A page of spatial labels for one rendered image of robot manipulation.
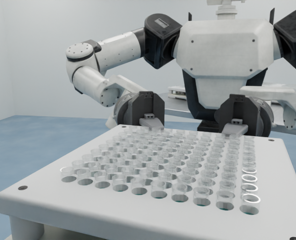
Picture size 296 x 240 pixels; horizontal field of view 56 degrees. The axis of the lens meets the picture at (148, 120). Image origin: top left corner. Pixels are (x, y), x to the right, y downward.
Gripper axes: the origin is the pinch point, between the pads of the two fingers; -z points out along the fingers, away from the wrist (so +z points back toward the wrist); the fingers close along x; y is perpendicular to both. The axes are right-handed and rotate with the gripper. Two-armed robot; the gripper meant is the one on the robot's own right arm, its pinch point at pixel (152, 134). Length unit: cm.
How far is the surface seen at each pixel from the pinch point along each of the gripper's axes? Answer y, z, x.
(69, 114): 41, 481, 90
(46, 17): 72, 489, -79
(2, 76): 154, 501, 22
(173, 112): -36, 101, 17
